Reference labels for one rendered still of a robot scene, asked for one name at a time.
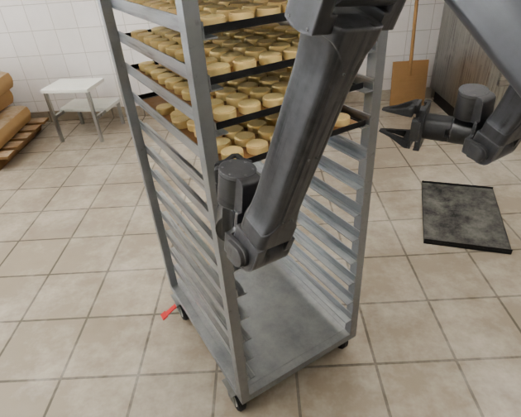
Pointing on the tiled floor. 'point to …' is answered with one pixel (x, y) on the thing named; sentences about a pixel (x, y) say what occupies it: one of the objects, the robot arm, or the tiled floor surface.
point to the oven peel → (409, 74)
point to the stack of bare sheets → (463, 218)
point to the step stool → (80, 102)
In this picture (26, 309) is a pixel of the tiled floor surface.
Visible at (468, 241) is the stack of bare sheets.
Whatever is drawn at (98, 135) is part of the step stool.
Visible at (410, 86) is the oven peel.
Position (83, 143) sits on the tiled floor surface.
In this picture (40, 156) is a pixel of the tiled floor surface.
